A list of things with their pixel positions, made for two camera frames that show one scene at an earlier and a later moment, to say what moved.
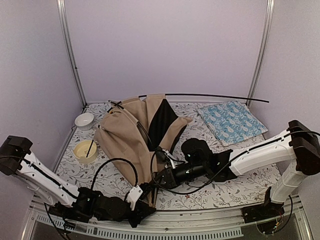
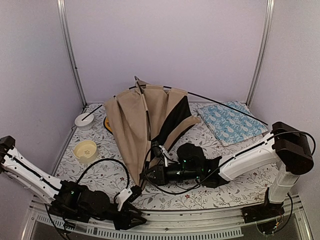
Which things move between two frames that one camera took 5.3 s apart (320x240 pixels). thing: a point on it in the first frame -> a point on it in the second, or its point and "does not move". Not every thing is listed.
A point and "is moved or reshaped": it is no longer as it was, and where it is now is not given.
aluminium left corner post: (65, 30) does not move
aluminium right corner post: (263, 50) does not move
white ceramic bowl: (84, 121) does not move
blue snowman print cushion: (232, 122) does not move
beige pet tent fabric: (133, 131) is moved or reshaped
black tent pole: (154, 191) -> (145, 106)
